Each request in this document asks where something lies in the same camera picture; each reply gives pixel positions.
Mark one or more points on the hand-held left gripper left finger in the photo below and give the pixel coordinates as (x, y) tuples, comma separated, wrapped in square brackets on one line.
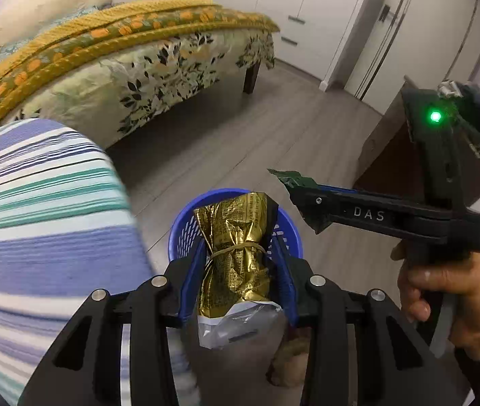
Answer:
[(191, 279)]

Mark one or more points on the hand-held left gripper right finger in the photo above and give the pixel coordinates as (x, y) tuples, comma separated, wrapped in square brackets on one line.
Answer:
[(286, 287)]

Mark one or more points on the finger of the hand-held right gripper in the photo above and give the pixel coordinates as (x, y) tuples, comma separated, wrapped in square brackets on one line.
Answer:
[(320, 209), (337, 191)]

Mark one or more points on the dark green wrapper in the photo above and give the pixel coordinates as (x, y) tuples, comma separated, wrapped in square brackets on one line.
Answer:
[(293, 177)]

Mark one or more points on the gold foil snack packet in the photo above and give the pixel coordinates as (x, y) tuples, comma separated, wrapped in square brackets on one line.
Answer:
[(231, 262)]

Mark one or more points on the blue plastic basket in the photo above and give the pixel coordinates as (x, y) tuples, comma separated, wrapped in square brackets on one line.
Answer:
[(181, 228)]

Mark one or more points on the person's right hand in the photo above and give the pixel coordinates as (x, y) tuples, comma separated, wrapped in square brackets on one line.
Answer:
[(476, 296)]

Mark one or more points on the tan fuzzy object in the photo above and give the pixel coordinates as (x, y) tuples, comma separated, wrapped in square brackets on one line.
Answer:
[(288, 359)]

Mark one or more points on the striped tablecloth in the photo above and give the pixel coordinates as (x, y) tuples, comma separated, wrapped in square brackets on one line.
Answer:
[(33, 220)]

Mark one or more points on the white door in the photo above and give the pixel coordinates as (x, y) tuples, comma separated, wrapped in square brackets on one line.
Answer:
[(426, 29)]

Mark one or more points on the white wardrobe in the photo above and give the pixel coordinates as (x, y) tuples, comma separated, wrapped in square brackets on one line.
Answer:
[(307, 0)]

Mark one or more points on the floral bed sheet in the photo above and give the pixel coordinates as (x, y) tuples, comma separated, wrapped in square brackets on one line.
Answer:
[(138, 80)]

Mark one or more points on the mustard quilt with orange print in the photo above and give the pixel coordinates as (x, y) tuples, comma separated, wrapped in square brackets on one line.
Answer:
[(96, 21)]

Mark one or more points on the cream headboard cushion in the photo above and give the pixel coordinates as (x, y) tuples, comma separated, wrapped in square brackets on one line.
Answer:
[(45, 4)]

